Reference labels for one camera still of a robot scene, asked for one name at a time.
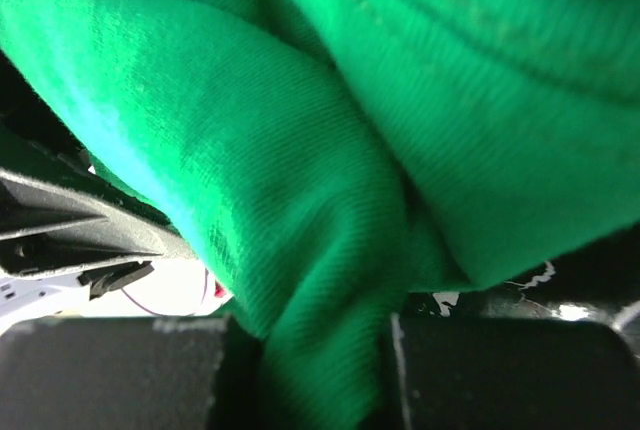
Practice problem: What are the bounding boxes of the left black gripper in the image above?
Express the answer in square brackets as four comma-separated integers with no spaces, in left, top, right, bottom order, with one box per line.
[1,57,196,297]

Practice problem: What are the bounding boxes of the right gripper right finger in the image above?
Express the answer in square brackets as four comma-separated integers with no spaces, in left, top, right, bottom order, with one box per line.
[363,315,639,429]

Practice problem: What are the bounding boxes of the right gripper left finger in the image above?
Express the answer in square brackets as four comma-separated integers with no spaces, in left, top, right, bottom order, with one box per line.
[1,317,264,429]

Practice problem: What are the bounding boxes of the green t shirt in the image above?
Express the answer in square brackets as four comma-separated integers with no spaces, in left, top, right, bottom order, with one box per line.
[1,0,639,429]

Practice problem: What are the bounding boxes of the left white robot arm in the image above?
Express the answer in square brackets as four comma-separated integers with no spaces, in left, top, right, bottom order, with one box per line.
[1,57,196,329]

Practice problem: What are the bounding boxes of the black marble pattern mat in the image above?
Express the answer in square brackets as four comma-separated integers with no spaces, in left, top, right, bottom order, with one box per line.
[405,225,639,335]

